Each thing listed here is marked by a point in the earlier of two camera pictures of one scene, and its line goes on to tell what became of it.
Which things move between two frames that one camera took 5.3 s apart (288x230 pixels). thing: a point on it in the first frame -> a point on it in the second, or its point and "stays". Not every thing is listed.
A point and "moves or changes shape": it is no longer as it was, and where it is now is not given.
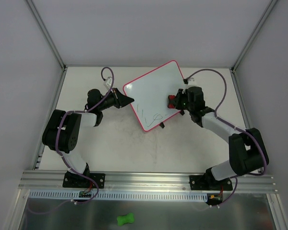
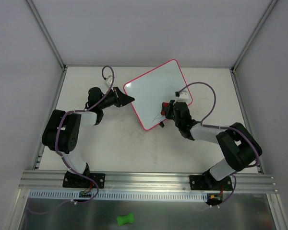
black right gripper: [179, 100] -> [170, 110]
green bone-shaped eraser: [122, 220] stays
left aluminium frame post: [47, 34] stays
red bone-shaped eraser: [171, 97] moves or changes shape
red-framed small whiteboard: [150, 92] stays
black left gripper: [117, 98] stays
